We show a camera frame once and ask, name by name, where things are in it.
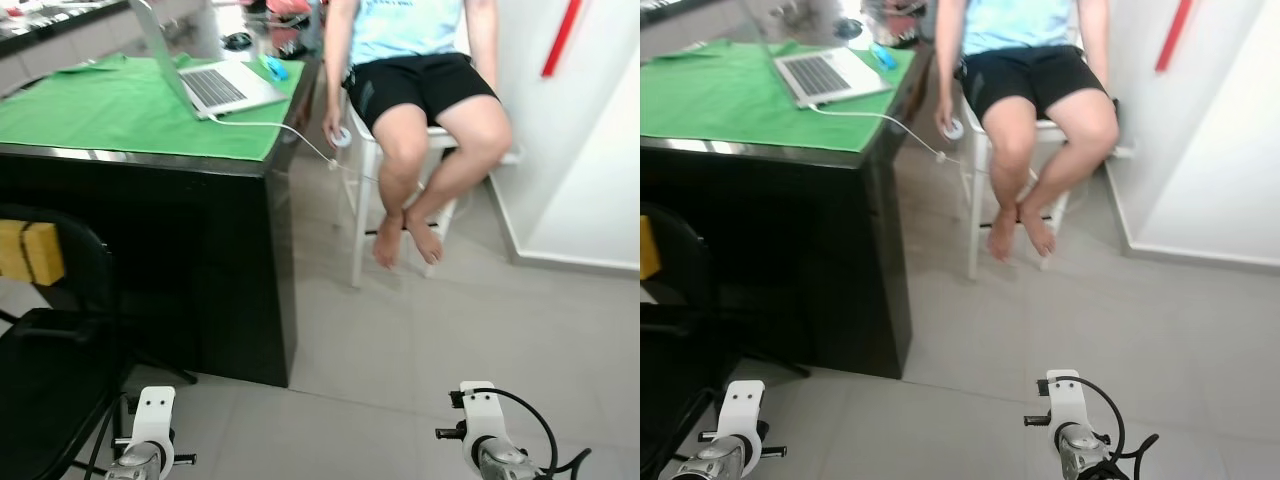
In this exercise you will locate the red wall strip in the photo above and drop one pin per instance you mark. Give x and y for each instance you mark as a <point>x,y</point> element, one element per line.
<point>562,40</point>
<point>1175,35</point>

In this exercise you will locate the black computer mouse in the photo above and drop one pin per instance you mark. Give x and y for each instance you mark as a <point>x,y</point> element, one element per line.
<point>849,28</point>
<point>237,41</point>

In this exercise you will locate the small white round object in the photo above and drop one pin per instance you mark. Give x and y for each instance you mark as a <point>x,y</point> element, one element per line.
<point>953,129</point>
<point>341,137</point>

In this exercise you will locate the silver laptop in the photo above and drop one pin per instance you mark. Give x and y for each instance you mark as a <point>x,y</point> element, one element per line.
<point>220,88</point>
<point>830,75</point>

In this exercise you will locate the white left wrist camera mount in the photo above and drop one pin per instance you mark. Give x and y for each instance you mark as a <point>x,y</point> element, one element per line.
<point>153,415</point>
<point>742,410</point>

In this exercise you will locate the seated person in shorts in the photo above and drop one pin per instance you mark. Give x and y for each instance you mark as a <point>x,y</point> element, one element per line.
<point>1030,80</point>
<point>420,90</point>

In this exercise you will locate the yellow block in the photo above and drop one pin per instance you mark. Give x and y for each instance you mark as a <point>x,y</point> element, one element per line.
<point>30,252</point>
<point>649,250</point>

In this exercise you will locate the green table cloth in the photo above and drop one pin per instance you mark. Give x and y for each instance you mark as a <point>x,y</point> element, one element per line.
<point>720,100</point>
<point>100,110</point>

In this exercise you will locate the black office chair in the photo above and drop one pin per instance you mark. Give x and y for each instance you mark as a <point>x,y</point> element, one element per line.
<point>50,380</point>
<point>665,400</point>

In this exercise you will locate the grey cabinet counter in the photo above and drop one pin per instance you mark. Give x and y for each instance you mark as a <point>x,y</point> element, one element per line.
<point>690,30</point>
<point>60,45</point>

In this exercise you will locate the small blue item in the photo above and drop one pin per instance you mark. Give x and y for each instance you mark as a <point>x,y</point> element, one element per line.
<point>883,57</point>
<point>275,69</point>

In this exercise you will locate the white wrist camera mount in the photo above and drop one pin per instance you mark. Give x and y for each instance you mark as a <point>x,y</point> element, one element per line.
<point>742,410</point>
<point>153,415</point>
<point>1068,400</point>
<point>482,415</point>

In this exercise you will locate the black desk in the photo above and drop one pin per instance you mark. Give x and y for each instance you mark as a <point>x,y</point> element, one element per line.
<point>800,250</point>
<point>180,250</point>

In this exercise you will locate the white stool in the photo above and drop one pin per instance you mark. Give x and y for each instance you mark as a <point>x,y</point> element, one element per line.
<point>357,220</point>
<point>972,220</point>

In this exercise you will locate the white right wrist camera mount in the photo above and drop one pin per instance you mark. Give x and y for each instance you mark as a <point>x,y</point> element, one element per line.
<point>482,415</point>
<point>1068,400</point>

